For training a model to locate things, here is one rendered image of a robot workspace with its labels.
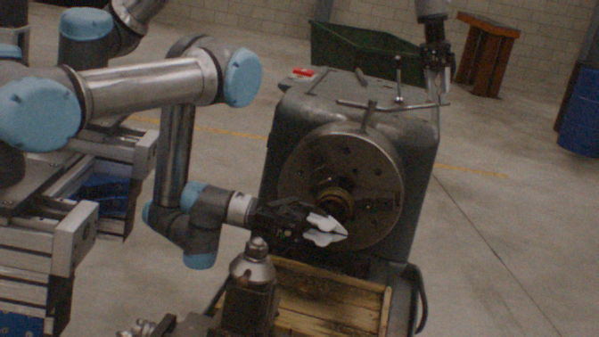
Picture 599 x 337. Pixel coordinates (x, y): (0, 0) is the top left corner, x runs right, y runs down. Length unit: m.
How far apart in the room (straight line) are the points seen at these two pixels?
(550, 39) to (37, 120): 12.10
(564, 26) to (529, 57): 0.79
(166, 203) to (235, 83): 0.38
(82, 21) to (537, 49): 11.55
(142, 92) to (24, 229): 0.31
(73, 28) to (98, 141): 0.27
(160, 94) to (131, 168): 0.48
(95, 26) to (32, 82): 0.59
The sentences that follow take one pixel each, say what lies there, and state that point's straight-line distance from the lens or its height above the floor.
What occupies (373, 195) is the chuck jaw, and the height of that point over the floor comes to 1.11.
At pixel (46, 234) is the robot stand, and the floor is 1.10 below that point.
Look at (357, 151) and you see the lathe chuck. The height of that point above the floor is 1.20.
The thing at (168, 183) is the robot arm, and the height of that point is 1.09.
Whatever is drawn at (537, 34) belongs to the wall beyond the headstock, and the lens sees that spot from 12.76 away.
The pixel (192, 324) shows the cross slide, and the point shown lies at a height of 0.96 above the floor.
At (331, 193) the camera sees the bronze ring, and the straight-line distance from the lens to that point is 1.54.
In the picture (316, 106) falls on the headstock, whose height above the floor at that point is 1.24.
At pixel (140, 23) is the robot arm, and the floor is 1.37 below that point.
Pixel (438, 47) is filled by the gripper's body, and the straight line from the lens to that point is 1.58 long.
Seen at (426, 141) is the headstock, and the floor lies 1.22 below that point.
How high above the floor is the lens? 1.66
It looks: 19 degrees down
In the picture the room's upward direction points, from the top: 12 degrees clockwise
